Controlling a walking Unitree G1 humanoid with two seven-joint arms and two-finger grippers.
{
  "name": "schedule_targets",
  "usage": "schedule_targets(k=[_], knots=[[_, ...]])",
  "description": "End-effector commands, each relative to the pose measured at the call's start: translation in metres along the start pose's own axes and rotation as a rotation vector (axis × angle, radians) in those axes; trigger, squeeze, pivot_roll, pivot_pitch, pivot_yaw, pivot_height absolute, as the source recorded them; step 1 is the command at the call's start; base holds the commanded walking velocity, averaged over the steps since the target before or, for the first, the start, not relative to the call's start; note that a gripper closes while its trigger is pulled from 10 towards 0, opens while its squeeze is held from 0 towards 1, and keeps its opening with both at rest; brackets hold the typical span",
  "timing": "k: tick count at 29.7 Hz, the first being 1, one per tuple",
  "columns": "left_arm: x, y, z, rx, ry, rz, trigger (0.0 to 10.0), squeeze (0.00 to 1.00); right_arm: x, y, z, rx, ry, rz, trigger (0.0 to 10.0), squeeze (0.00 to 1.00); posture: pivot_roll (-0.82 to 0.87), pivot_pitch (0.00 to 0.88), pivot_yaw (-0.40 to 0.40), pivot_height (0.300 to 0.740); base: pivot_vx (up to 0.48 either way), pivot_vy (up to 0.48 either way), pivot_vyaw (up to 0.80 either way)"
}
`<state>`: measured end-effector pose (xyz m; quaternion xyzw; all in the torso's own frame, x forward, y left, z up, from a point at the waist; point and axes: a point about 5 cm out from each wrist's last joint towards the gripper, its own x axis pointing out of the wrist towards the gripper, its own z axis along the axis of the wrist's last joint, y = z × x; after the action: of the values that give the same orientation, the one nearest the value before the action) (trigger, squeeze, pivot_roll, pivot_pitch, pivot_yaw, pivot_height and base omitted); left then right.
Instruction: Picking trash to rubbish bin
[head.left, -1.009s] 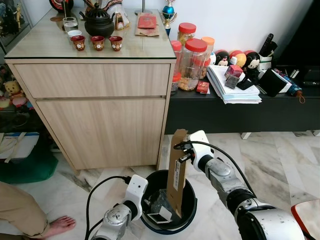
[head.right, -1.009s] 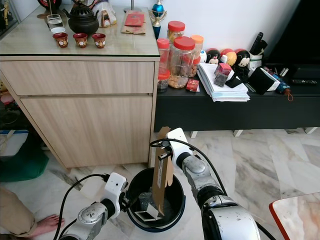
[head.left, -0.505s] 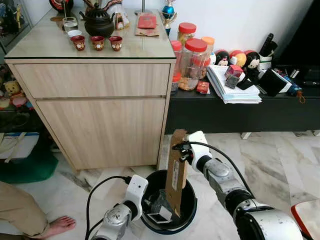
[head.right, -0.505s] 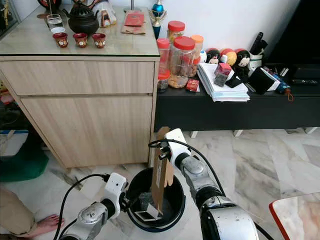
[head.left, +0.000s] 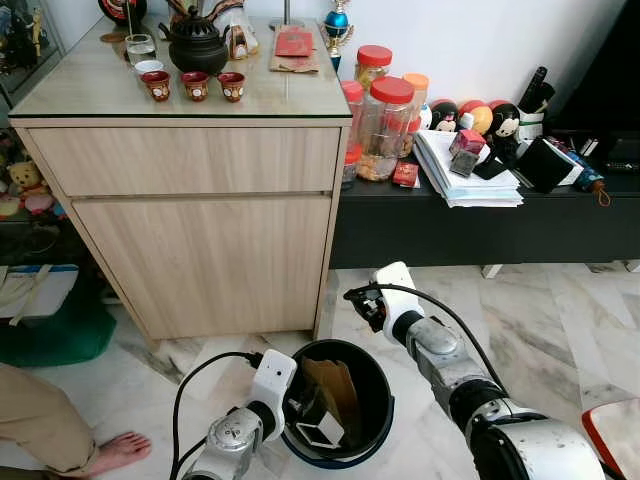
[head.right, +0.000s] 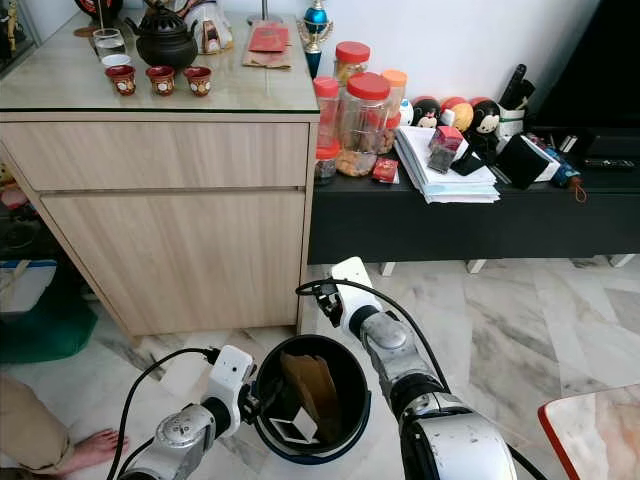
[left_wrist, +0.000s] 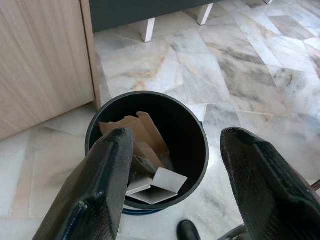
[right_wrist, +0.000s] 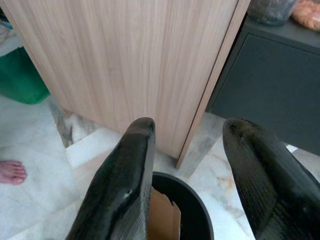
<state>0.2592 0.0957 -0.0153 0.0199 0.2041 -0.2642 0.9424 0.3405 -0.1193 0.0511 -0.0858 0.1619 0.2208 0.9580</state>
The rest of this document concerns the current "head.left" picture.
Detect black rubbish bin blue rim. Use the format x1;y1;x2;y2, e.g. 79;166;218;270
280;340;396;471

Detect small white paper box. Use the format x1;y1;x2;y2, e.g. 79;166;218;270
296;412;346;448

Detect long black tv cabinet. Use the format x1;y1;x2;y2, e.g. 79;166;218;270
330;125;640;269

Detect small flat red box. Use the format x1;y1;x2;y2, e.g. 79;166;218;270
392;160;421;188

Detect stack of white papers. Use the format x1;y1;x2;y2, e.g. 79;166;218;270
412;130;525;209

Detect light wood drawer cabinet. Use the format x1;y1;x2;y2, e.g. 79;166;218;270
8;15;353;343

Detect large red lid plastic jar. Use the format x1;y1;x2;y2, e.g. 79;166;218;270
357;77;416;183

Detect dark red small carton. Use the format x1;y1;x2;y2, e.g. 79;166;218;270
448;128;488;179

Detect slim red lid plastic jar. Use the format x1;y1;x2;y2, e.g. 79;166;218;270
340;80;364;186

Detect small black round plush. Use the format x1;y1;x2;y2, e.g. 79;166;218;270
430;100;461;133

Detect orange round plush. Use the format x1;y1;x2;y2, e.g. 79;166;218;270
458;100;493;136

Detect black box white label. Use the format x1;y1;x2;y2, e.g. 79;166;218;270
517;137;583;194

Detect black mouse plush toy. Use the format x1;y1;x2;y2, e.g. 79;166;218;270
490;102;523;161

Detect orange lid plastic jar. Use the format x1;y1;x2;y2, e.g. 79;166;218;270
402;72;431;131

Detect green floor mat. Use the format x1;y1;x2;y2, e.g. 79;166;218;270
0;290;119;367

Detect white mug with remote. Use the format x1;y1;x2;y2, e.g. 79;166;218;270
517;66;556;141

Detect small red lid plastic jar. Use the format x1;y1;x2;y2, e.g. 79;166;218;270
354;45;394;91

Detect person leg beige trousers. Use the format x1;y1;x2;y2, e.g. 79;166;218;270
0;362;153;479

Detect small red tea cup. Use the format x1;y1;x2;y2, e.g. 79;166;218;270
217;71;247;103
181;70;211;103
143;70;173;103

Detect red paper packet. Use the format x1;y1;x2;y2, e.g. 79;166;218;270
270;25;323;74

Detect blue and gold trophy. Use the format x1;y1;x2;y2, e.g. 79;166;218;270
322;0;356;56

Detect black cast iron teapot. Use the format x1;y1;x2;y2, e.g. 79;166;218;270
160;8;231;76

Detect black television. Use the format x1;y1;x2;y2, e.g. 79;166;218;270
545;0;640;136

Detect clear drinking glass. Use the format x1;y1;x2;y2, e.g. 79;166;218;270
125;33;158;69

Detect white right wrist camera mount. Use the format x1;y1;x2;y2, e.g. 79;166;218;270
375;262;421;336

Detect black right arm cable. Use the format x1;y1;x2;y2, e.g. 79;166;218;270
343;283;506;396

